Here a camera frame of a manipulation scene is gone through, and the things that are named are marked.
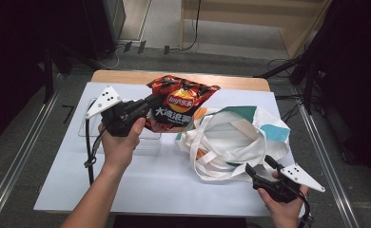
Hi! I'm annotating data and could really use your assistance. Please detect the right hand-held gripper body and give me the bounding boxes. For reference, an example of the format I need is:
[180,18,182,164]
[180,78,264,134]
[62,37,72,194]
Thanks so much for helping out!
[251,163,326,204]

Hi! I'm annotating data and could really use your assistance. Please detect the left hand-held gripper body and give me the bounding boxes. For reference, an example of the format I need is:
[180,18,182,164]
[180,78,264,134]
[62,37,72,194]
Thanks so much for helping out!
[84,85,154,138]

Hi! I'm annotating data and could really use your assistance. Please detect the red and black chips bag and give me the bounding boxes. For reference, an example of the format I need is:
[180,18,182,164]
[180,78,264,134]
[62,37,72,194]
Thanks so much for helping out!
[145,74,222,133]

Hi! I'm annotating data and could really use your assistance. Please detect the white patterned tote bag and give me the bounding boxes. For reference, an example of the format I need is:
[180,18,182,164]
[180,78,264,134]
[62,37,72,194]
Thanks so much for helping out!
[174,105,292,183]

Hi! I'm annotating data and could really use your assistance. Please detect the clear plastic container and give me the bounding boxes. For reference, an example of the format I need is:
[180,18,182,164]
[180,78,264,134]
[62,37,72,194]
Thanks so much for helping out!
[77,97,163,141]

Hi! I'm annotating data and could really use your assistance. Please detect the person's right hand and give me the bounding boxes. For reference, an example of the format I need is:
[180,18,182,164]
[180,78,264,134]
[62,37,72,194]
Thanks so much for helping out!
[257,170,310,228]

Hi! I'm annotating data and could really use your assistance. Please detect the person's left hand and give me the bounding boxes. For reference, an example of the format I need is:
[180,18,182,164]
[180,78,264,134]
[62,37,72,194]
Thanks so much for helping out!
[97,117,147,173]

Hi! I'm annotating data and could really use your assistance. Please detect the wooden table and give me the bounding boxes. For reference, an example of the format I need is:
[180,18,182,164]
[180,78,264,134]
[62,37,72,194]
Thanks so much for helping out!
[90,69,271,93]

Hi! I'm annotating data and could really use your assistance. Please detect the black metal stand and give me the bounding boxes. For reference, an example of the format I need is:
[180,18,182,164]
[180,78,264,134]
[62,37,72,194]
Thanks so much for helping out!
[253,47,322,116]
[42,44,74,105]

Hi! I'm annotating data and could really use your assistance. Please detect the white table sheet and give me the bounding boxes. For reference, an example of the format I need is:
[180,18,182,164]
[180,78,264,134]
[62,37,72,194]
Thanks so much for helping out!
[33,82,302,219]

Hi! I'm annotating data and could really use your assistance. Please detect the black cabinet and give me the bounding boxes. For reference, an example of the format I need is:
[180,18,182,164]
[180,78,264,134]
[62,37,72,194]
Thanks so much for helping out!
[82,0,127,61]

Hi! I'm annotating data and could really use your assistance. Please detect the black curtain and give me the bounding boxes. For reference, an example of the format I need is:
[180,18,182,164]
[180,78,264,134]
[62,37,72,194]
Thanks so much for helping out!
[0,0,91,150]
[313,0,371,191]

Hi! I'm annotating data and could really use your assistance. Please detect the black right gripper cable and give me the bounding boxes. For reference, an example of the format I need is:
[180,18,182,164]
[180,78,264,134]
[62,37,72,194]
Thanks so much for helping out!
[296,193,315,228]

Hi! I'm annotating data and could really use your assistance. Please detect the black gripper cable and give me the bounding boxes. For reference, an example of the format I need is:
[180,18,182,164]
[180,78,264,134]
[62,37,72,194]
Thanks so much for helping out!
[84,118,107,186]
[296,193,315,228]

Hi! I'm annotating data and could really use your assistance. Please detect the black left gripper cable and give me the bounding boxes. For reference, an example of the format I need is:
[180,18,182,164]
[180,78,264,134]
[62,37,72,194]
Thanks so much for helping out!
[84,118,107,186]

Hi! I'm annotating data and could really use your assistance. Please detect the metal floor rail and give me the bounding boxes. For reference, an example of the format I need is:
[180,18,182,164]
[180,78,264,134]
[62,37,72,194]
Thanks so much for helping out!
[296,104,361,228]
[0,91,62,228]

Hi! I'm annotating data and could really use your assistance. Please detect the white floor cable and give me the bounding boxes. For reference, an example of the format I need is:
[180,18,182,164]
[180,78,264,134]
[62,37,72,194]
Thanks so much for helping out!
[100,44,125,70]

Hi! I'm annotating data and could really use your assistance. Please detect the black floor cables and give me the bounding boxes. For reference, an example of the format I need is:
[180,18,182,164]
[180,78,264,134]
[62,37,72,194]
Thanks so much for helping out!
[266,57,305,116]

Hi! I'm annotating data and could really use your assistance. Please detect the black hanging cable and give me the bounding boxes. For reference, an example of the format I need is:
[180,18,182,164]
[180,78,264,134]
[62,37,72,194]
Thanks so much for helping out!
[168,0,203,52]

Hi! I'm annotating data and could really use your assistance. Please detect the black table frame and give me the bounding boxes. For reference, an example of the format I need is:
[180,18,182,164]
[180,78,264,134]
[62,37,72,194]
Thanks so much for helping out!
[112,214,248,228]

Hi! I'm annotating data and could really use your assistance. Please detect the light wooden frame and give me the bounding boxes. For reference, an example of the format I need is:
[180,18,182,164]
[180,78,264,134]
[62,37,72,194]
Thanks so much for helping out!
[180,0,334,60]

